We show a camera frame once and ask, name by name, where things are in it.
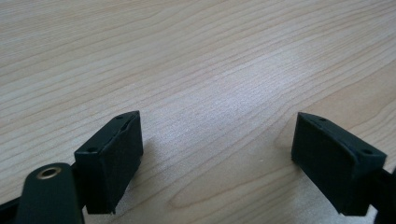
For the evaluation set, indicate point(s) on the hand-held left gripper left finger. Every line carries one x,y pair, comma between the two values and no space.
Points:
109,165

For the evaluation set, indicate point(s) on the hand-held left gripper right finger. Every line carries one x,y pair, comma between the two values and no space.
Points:
333,168

